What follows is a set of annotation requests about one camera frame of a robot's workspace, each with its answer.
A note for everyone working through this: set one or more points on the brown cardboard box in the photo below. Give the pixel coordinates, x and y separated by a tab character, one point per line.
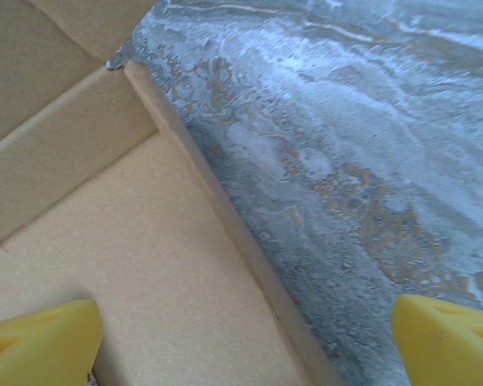
125	241

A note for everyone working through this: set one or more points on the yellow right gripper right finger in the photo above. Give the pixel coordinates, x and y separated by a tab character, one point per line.
451	350

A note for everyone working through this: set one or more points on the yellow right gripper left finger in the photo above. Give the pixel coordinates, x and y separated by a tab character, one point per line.
40	350

